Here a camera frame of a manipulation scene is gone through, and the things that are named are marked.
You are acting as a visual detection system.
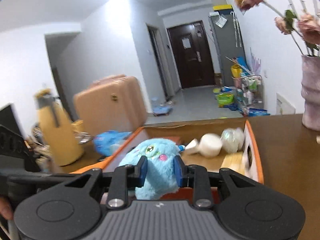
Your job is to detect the white foam ball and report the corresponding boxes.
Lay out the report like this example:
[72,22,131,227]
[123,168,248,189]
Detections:
[198,133,222,158]

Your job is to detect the light blue plush toy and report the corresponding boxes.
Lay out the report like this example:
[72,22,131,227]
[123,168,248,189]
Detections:
[119,138,185,200]

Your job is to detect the white soft ball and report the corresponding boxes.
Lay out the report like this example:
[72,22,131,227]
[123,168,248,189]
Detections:
[220,127,245,154]

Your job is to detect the person left hand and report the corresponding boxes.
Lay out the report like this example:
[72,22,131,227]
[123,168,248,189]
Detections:
[0,196,14,220]

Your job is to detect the blue tissue pack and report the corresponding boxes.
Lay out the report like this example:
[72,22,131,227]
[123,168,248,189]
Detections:
[93,130,132,157]

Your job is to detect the red cardboard box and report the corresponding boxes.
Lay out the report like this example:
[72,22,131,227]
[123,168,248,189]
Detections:
[77,122,264,199]

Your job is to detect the yellow thermos jug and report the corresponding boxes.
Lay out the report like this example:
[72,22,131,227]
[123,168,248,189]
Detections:
[35,88,84,166]

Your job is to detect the black paper shopping bag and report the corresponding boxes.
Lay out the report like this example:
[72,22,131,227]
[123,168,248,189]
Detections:
[0,103,24,138]

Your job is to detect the peach ribbed suitcase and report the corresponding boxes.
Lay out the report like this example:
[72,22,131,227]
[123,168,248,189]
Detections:
[73,75,148,136]

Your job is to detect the green bag on floor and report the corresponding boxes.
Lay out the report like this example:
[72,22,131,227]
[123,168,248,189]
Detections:
[216,93,234,108]

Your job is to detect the white leaning board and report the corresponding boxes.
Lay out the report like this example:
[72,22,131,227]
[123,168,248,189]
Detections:
[276,93,296,115]

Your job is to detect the yellow bucket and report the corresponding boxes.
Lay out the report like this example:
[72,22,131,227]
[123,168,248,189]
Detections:
[231,64,242,79]

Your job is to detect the dark entrance door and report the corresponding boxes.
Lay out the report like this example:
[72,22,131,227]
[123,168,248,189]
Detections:
[167,21,216,89]

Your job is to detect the grey refrigerator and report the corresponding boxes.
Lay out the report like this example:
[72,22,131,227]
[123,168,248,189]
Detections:
[209,9,246,86]

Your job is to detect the pink ceramic vase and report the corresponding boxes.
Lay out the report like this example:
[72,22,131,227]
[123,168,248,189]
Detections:
[301,55,320,131]

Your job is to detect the dried pink roses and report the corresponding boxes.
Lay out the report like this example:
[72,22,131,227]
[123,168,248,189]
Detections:
[234,0,319,57]

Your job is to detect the wire storage rack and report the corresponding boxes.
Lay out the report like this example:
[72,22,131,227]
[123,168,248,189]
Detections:
[237,74,264,116]

